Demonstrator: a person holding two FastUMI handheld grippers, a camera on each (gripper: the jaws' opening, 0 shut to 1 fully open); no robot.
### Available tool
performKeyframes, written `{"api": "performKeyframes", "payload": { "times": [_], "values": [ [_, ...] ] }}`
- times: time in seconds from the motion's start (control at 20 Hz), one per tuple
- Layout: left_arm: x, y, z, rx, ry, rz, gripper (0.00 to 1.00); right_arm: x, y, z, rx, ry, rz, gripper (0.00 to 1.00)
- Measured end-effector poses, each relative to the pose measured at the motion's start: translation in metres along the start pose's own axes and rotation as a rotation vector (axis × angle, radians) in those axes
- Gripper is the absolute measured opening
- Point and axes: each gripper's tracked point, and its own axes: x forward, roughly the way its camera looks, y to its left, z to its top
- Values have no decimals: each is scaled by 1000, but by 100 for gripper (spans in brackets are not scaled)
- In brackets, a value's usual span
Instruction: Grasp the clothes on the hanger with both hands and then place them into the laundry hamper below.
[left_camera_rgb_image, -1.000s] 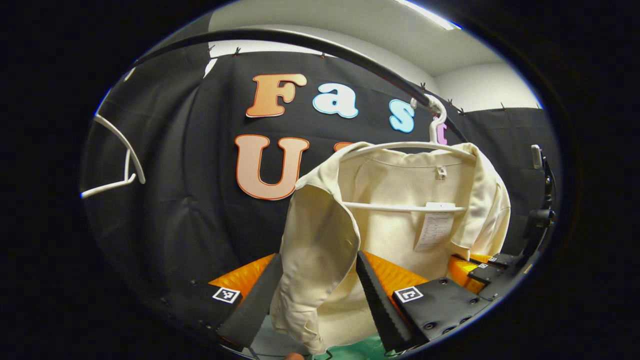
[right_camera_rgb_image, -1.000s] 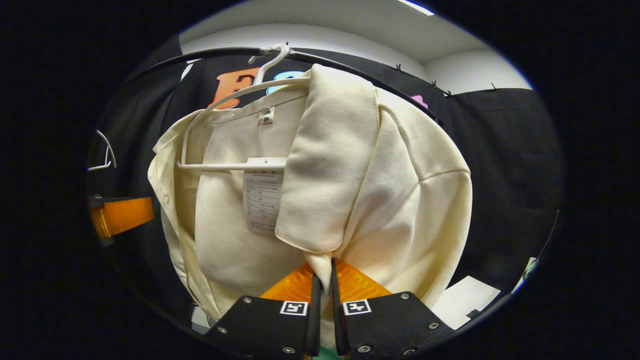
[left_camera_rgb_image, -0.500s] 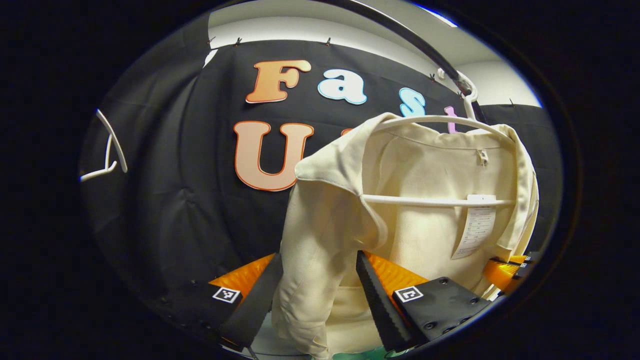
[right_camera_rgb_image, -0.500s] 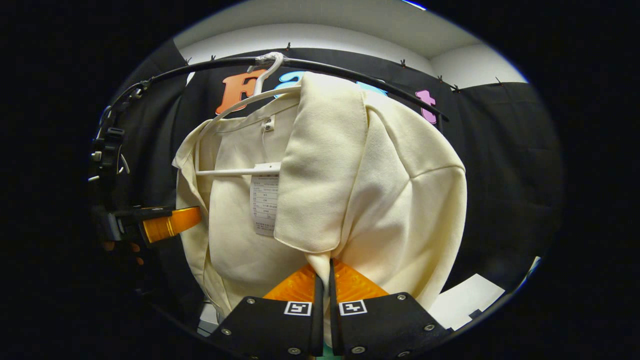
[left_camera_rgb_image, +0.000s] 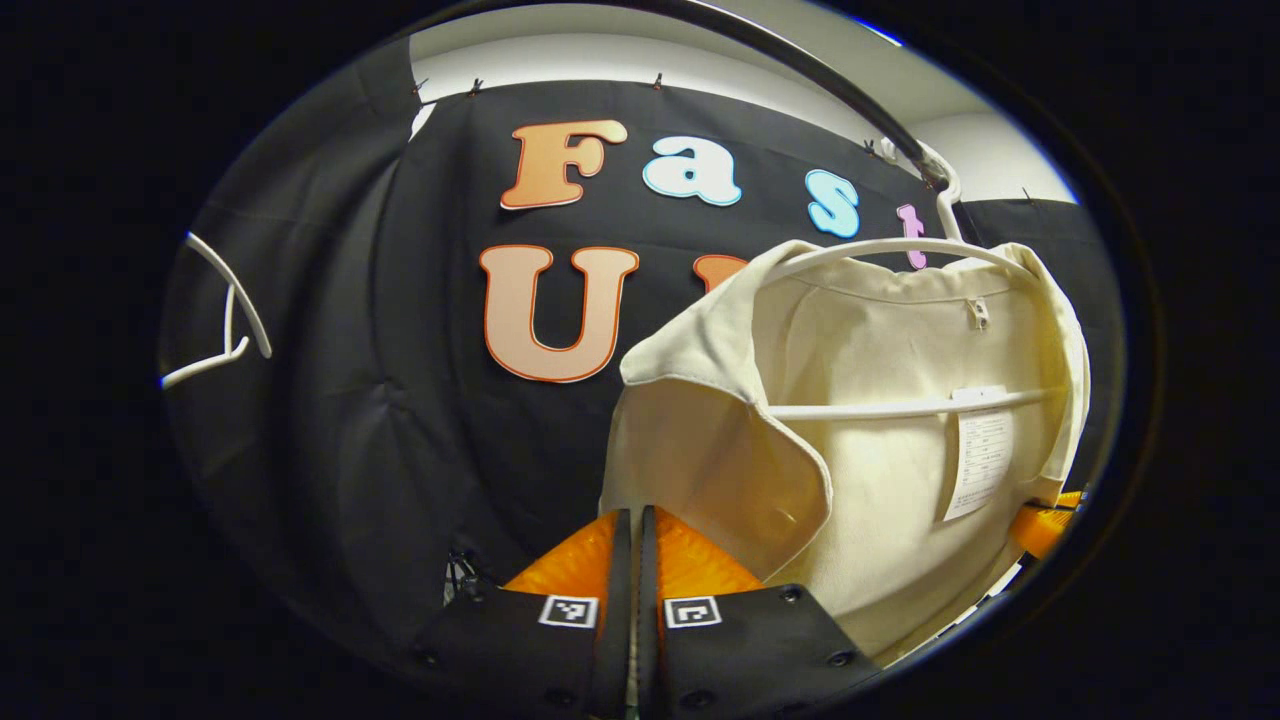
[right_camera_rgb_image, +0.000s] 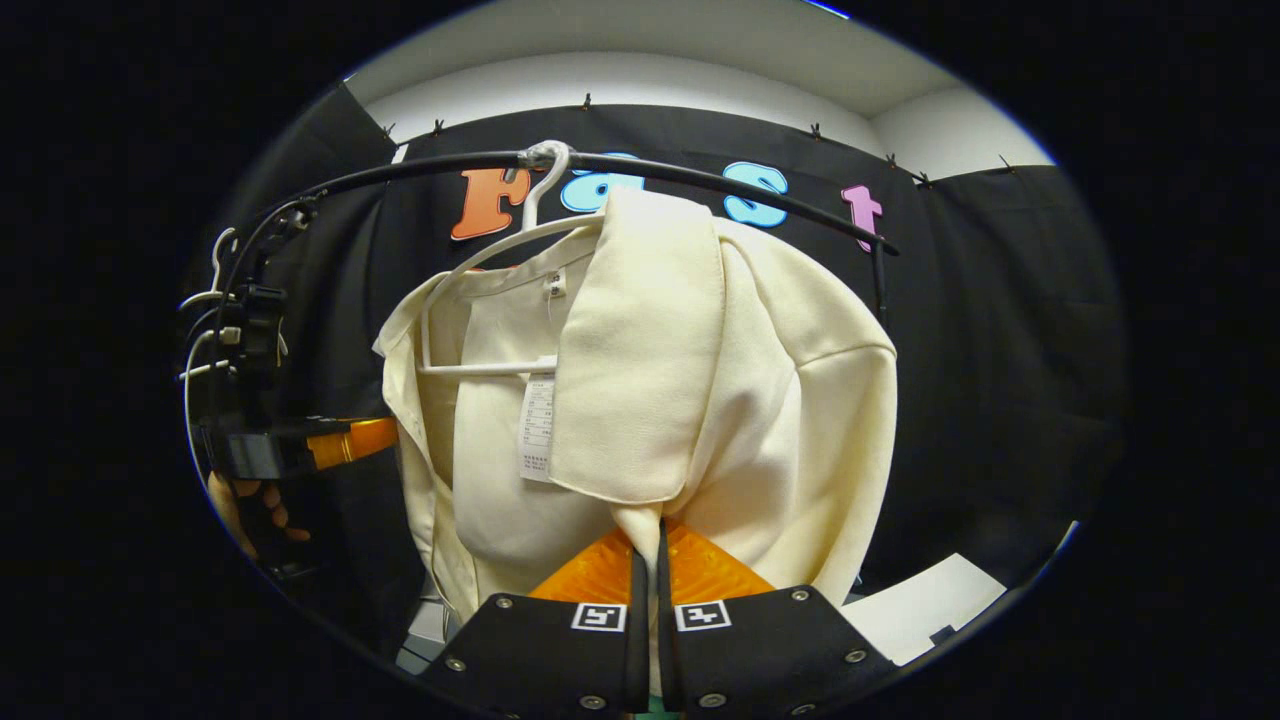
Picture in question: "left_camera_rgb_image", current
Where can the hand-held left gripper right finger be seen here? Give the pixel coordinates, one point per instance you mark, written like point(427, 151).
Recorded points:
point(650, 620)

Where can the cream shirt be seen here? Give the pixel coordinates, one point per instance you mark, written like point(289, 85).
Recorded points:
point(720, 450)

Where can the white hanger with shirt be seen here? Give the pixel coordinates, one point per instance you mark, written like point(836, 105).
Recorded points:
point(860, 409)

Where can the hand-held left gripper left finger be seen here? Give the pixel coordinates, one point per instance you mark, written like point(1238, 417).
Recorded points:
point(620, 620)

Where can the black backdrop cloth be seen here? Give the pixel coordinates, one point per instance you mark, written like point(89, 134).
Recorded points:
point(400, 400)

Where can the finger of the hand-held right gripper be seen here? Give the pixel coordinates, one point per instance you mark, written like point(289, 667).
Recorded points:
point(1040, 530)
point(1072, 497)

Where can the empty white hanger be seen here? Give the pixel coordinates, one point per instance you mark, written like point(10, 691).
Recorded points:
point(255, 320)

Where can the black stand legs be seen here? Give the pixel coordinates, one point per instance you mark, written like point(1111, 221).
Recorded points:
point(465, 580)

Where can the black clothes rack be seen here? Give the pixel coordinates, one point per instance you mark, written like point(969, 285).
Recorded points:
point(840, 85)

